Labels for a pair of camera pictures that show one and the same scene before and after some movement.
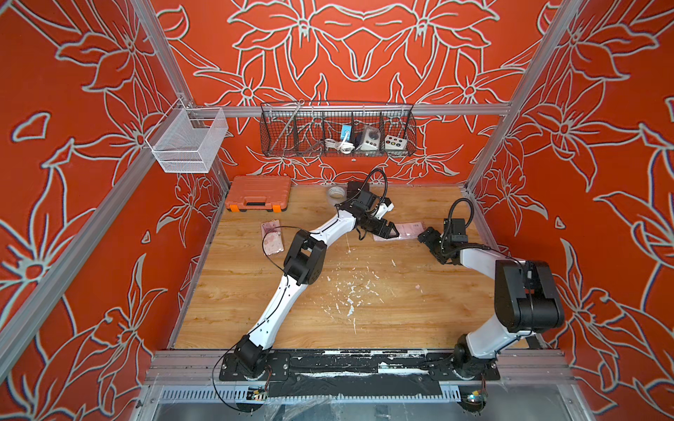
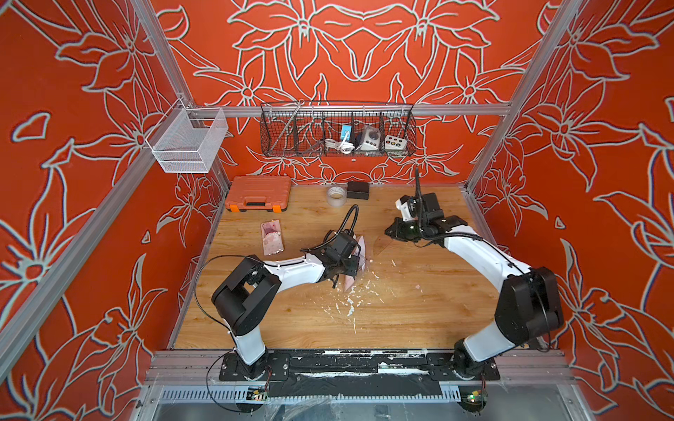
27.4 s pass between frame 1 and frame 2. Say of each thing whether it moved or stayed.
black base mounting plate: stayed
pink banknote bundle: stayed
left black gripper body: moved
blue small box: stayed
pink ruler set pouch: moved
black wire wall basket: stayed
